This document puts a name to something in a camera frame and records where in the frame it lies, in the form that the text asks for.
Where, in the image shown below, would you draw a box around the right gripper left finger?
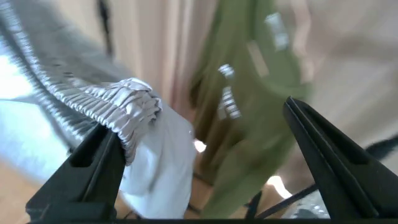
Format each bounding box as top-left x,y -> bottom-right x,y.
25,124 -> 127,220

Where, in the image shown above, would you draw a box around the black clothes rack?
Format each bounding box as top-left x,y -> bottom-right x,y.
97,0 -> 398,220

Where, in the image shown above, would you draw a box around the green printed shirt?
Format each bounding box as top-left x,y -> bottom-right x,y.
189,0 -> 312,218

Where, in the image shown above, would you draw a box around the pale grey shorts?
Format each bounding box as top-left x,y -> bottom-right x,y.
0,0 -> 197,220

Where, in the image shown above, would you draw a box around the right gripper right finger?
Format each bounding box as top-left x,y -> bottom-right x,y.
282,96 -> 398,218

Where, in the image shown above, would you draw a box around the beige curtain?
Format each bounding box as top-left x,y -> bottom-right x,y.
52,0 -> 398,194

